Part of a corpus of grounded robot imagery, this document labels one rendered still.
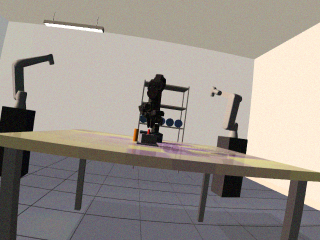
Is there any orange cylinder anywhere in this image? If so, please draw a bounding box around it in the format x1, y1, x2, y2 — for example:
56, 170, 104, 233
133, 128, 139, 142

